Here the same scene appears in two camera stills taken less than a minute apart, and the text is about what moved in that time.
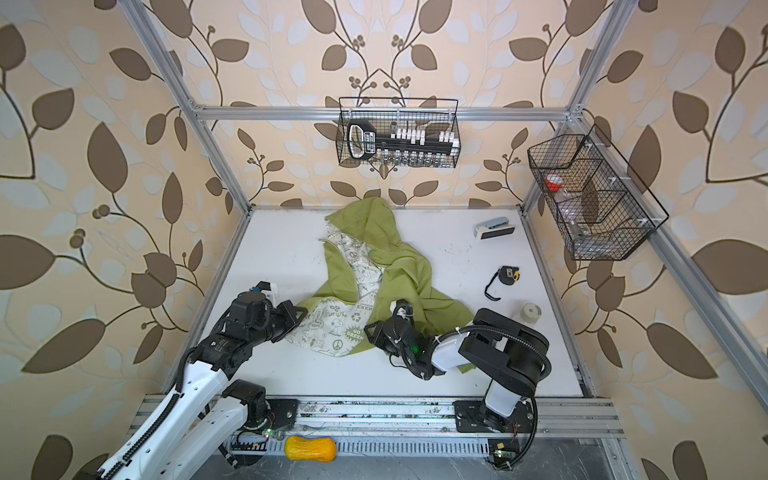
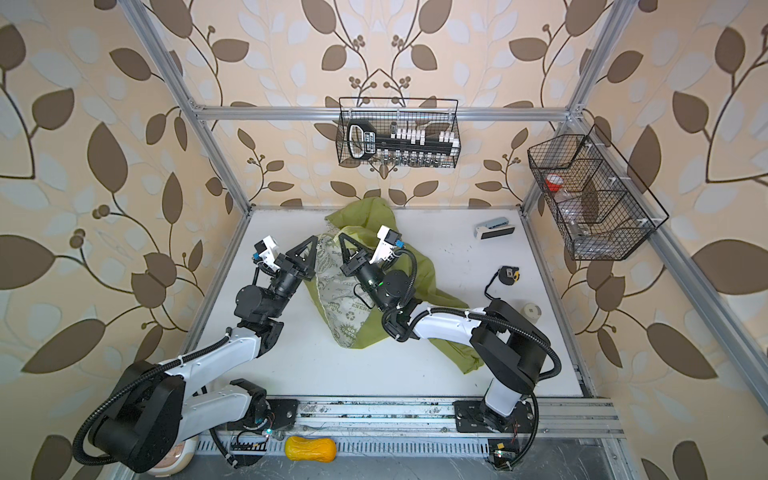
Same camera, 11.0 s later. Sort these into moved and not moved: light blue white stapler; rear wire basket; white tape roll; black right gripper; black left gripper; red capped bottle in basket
Moved: black left gripper; black right gripper
Not moved: white tape roll; light blue white stapler; red capped bottle in basket; rear wire basket
